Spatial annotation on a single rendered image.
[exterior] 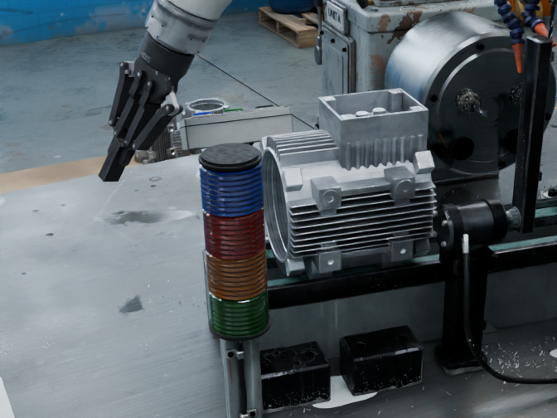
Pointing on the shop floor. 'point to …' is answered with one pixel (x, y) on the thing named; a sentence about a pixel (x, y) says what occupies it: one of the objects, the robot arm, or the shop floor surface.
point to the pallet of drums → (274, 20)
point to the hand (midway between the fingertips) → (117, 159)
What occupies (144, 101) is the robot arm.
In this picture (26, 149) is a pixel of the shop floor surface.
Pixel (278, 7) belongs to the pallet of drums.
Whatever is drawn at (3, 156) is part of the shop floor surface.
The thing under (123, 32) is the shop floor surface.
